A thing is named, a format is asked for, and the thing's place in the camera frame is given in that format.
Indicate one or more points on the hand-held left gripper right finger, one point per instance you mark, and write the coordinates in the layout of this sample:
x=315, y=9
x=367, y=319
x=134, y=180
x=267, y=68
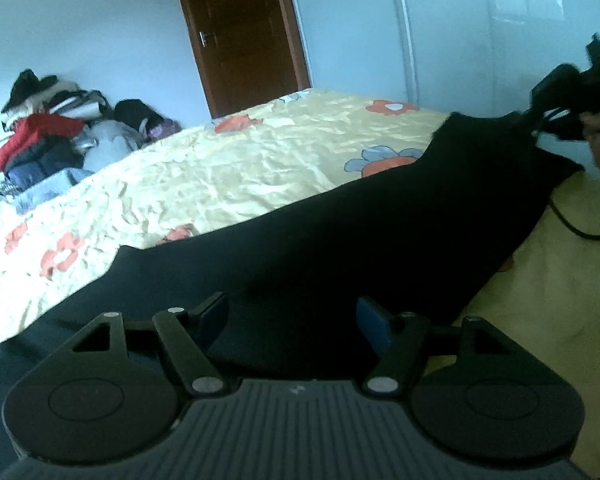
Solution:
x=375, y=327

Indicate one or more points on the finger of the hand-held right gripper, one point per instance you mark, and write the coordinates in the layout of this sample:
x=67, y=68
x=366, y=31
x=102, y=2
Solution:
x=542, y=119

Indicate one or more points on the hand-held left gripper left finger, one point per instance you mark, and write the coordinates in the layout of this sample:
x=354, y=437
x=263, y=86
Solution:
x=214, y=316

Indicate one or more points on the black pants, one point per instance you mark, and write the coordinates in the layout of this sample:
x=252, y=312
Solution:
x=330, y=240

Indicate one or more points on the white sliding wardrobe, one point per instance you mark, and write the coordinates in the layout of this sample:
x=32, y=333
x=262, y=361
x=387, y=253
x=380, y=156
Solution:
x=455, y=35

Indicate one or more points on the yellow carrot print bed sheet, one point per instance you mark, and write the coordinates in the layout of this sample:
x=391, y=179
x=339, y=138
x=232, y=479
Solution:
x=205, y=170

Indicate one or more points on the black bag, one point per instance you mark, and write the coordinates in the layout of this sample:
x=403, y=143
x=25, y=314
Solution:
x=135, y=112

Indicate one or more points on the pile of clothes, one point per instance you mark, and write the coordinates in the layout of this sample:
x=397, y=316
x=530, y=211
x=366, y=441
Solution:
x=40, y=135

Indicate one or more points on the brown wooden door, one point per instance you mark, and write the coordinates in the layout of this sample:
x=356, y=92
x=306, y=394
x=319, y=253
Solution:
x=240, y=25

